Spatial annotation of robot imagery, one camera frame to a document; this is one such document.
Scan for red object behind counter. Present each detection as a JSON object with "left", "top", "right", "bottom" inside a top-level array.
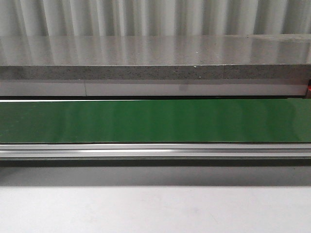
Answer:
[{"left": 306, "top": 80, "right": 311, "bottom": 99}]

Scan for aluminium conveyor side rail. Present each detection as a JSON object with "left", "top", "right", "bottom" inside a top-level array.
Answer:
[{"left": 0, "top": 143, "right": 311, "bottom": 160}]

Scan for green conveyor belt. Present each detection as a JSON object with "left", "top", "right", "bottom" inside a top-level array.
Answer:
[{"left": 0, "top": 98, "right": 311, "bottom": 143}]

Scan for grey speckled stone counter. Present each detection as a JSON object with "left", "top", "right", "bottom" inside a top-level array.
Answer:
[{"left": 0, "top": 34, "right": 311, "bottom": 98}]

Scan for white pleated curtain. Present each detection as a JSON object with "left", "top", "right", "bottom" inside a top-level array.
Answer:
[{"left": 0, "top": 0, "right": 311, "bottom": 36}]

